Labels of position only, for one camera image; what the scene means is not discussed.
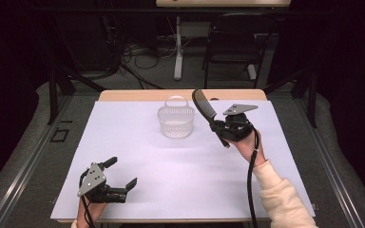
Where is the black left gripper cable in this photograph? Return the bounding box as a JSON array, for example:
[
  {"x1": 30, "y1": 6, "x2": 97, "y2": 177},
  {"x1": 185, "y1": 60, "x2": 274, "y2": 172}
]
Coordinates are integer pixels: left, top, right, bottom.
[{"x1": 78, "y1": 169, "x2": 97, "y2": 228}]

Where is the white plastic basket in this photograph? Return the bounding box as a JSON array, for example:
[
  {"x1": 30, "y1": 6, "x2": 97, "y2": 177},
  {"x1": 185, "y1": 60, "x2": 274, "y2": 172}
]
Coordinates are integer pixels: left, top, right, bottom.
[{"x1": 157, "y1": 95, "x2": 196, "y2": 140}]

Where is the white desk foot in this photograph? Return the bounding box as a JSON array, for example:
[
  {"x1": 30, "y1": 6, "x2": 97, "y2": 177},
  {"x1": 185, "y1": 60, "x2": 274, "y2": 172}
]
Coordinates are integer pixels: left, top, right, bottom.
[{"x1": 246, "y1": 64, "x2": 258, "y2": 81}]

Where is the bundle of floor cables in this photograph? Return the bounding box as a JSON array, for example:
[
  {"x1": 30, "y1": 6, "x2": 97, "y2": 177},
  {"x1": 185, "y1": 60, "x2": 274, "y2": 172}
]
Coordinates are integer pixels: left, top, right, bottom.
[{"x1": 106, "y1": 15, "x2": 176, "y2": 90}]

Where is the black metal stand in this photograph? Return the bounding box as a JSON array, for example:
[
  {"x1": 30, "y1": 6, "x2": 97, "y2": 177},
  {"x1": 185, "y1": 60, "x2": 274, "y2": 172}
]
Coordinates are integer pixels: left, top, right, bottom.
[
  {"x1": 47, "y1": 66, "x2": 107, "y2": 125},
  {"x1": 262, "y1": 66, "x2": 318, "y2": 129}
]

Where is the person's right hand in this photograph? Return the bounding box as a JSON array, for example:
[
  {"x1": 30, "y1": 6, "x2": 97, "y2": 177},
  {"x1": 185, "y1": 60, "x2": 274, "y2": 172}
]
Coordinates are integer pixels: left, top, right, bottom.
[{"x1": 226, "y1": 128, "x2": 267, "y2": 168}]

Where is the black comb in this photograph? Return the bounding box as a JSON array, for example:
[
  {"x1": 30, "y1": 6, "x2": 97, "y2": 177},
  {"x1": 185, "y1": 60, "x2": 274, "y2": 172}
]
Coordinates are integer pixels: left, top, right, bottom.
[{"x1": 191, "y1": 88, "x2": 231, "y2": 149}]

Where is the white table mat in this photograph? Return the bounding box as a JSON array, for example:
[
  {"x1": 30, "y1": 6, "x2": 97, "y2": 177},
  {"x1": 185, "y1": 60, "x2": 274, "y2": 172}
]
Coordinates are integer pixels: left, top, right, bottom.
[{"x1": 49, "y1": 99, "x2": 317, "y2": 221}]

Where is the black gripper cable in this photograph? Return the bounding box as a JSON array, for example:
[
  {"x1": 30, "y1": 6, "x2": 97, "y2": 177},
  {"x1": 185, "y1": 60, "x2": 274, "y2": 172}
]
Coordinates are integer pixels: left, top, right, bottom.
[
  {"x1": 246, "y1": 123, "x2": 261, "y2": 228},
  {"x1": 78, "y1": 169, "x2": 97, "y2": 228}
]

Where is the wooden table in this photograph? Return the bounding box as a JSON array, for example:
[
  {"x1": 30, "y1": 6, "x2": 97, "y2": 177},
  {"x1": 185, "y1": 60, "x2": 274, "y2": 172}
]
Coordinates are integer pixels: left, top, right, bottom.
[{"x1": 56, "y1": 88, "x2": 309, "y2": 224}]

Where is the white desk leg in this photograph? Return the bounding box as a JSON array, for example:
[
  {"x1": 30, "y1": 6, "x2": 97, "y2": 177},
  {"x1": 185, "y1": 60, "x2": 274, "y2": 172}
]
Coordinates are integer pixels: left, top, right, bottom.
[{"x1": 173, "y1": 15, "x2": 185, "y2": 81}]

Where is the person's left hand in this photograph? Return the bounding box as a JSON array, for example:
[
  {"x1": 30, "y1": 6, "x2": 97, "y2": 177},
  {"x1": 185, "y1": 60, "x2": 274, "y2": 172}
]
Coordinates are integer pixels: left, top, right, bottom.
[{"x1": 76, "y1": 199, "x2": 109, "y2": 228}]

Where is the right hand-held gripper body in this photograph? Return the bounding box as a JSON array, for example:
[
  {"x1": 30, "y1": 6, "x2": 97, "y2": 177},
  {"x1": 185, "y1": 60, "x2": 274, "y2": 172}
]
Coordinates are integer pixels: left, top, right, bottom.
[{"x1": 221, "y1": 104, "x2": 259, "y2": 143}]

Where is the aluminium floor rail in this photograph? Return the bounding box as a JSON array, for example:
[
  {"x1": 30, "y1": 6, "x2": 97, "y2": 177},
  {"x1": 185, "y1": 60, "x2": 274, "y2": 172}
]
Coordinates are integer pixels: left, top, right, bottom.
[
  {"x1": 294, "y1": 97, "x2": 365, "y2": 228},
  {"x1": 0, "y1": 94, "x2": 74, "y2": 228}
]

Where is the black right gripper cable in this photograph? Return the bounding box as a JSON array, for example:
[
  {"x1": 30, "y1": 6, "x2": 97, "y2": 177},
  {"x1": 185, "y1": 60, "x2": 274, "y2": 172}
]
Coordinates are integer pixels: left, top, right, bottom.
[{"x1": 246, "y1": 123, "x2": 261, "y2": 228}]

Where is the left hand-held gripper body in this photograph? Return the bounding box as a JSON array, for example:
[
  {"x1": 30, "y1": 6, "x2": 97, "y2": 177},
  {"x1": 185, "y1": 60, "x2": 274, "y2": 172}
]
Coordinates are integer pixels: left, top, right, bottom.
[{"x1": 77, "y1": 161, "x2": 128, "y2": 204}]

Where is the black chair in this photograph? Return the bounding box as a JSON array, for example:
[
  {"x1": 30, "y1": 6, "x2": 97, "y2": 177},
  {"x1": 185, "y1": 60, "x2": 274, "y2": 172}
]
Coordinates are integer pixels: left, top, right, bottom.
[{"x1": 202, "y1": 12, "x2": 279, "y2": 90}]

